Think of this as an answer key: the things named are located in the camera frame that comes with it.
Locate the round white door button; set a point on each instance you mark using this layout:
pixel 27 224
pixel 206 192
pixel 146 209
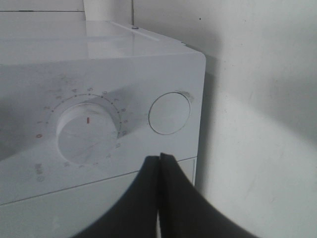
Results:
pixel 169 113

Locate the white microwave oven body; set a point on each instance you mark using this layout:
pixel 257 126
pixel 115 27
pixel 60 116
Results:
pixel 47 67

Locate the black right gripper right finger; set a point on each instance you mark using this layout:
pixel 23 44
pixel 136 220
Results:
pixel 184 213

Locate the white microwave knob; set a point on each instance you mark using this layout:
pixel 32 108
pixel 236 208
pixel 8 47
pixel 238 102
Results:
pixel 87 132

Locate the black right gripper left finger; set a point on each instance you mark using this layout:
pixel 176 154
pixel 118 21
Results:
pixel 134 215

